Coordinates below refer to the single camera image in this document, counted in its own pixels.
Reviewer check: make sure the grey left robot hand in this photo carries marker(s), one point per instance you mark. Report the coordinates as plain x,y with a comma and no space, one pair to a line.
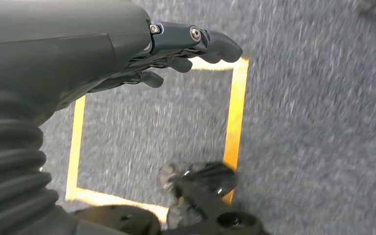
61,48

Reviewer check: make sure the yellow floor tape square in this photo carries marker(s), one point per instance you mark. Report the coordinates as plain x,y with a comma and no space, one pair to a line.
236,113

